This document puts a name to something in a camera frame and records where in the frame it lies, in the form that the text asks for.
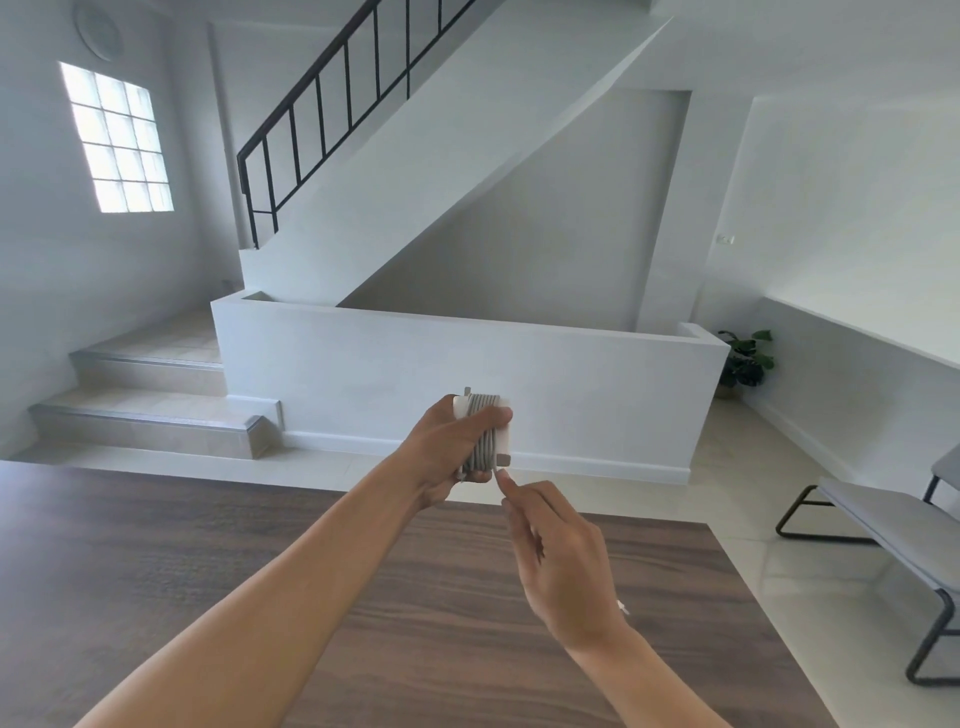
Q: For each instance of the round white wall vent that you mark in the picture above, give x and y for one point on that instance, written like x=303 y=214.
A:
x=97 y=28

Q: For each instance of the person's right thumb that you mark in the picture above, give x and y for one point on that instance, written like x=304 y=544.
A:
x=534 y=496

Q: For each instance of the white power adapter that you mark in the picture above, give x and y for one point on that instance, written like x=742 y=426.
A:
x=458 y=407

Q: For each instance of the green potted plant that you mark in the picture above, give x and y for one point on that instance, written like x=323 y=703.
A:
x=746 y=360

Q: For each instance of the glass block window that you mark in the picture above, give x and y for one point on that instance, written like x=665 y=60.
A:
x=120 y=139

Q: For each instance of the person's right forearm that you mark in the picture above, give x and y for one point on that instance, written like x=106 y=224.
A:
x=652 y=682

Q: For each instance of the person's left forearm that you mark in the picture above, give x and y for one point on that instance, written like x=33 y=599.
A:
x=285 y=600

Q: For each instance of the person's right hand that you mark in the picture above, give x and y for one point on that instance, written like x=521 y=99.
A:
x=570 y=570

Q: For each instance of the black stair railing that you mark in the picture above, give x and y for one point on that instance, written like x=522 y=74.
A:
x=322 y=105

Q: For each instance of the person's left thumb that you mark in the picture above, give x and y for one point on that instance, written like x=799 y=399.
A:
x=491 y=417

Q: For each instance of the beige tiled stair steps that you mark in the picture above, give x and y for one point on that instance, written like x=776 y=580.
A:
x=150 y=420

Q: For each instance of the grey bench with black frame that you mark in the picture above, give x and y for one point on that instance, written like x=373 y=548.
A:
x=877 y=510

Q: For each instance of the person's left hand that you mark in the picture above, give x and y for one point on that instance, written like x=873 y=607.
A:
x=435 y=450

